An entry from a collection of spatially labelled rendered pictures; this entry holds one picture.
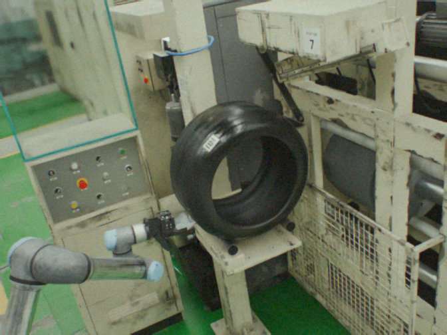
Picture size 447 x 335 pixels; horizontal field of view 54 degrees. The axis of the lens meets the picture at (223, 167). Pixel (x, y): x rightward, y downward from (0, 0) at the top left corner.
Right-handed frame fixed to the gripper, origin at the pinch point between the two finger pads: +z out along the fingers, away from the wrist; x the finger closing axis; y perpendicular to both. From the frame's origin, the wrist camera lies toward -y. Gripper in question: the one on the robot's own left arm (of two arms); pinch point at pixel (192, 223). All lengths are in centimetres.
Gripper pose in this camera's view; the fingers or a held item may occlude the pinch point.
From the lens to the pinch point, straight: 182.8
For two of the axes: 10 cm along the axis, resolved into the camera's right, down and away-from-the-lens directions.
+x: -4.2, -3.4, 8.4
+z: 9.1, -1.9, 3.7
